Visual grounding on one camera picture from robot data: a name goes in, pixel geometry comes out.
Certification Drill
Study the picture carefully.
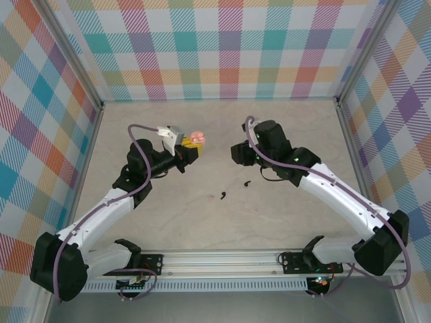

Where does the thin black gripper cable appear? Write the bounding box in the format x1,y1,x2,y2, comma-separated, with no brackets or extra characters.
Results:
261,166,287,182

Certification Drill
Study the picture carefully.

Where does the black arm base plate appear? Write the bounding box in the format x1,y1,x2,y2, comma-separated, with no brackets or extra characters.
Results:
280,251,344,275
134,254,165,276

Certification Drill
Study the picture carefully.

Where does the grey metal panel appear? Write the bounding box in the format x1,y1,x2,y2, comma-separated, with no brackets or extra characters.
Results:
43,291,405,323

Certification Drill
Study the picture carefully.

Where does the white slotted cable duct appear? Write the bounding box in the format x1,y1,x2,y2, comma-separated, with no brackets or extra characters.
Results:
80,281,309,293

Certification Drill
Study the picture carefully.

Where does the aluminium frame post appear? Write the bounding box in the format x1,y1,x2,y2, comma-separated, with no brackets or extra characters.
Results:
335,0,405,108
33,0,105,112

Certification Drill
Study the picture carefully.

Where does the wide aluminium mounting rail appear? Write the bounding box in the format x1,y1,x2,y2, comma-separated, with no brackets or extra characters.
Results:
80,248,409,279

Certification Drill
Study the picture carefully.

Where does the small circuit board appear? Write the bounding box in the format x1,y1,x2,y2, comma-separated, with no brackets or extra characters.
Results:
308,275,330,289
115,274,152,293

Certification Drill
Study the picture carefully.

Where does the aluminium frame rail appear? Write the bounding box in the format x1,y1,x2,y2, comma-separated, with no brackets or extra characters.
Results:
335,100,378,216
65,102,106,236

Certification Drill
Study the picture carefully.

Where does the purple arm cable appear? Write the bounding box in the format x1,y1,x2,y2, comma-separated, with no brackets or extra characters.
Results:
244,115,413,300
53,123,166,306

